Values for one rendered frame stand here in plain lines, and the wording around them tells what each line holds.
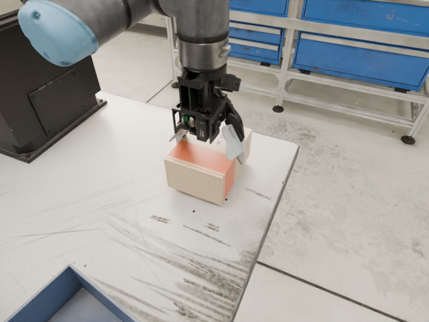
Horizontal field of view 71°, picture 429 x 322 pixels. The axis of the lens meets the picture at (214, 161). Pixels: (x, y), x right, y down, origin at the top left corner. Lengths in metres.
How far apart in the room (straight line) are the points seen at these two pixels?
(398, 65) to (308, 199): 0.90
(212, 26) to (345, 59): 1.58
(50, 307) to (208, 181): 0.30
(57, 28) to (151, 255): 0.36
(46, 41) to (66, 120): 0.45
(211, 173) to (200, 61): 0.20
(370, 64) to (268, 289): 1.34
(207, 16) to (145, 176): 0.37
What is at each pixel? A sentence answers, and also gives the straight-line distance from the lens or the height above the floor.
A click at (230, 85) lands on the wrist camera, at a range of 0.55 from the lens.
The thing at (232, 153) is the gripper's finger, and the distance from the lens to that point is 0.54.
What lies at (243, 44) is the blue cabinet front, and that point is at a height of 0.42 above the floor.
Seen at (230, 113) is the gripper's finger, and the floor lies 0.88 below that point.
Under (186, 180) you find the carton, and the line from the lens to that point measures 0.58.
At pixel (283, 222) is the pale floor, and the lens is 1.47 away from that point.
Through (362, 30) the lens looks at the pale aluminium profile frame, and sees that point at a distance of 1.87.
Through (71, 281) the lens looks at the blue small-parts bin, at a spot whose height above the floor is 0.74.
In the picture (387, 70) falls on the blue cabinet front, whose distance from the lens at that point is 1.99.
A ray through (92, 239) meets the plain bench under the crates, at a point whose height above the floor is 0.70.
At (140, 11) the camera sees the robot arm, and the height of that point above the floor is 1.04.
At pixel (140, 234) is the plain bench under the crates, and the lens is 0.57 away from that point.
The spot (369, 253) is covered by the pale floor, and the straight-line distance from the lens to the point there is 1.50.
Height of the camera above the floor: 1.16
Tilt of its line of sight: 43 degrees down
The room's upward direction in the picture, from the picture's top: straight up
